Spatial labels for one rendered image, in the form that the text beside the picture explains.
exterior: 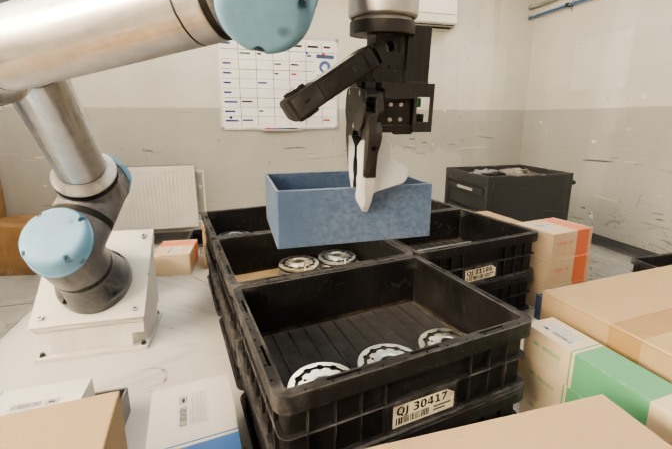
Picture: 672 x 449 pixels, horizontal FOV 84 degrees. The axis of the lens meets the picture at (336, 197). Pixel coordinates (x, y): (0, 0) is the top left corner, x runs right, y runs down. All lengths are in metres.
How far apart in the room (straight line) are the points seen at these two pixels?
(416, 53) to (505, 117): 4.61
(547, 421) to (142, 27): 0.56
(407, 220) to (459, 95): 4.21
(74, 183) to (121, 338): 0.37
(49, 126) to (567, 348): 0.87
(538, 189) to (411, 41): 2.14
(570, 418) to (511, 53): 4.73
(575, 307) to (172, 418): 0.68
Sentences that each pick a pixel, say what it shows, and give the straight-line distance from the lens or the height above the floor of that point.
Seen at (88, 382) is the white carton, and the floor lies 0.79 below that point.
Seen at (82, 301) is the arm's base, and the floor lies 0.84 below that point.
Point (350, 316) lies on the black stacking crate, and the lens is 0.80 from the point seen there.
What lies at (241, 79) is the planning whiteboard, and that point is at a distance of 3.93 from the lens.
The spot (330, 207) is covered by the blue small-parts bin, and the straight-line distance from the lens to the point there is 0.45.
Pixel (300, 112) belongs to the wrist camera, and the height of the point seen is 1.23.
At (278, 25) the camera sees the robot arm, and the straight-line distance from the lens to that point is 0.31.
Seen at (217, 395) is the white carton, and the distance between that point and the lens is 0.70.
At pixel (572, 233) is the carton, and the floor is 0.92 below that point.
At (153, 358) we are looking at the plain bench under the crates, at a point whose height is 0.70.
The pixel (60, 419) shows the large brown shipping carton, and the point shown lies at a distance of 0.56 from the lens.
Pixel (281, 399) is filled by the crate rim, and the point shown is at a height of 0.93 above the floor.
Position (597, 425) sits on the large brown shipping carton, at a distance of 0.55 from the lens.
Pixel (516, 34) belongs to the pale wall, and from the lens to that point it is 5.15.
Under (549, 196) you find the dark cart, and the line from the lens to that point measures 2.60.
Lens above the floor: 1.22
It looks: 12 degrees down
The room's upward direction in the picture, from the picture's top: straight up
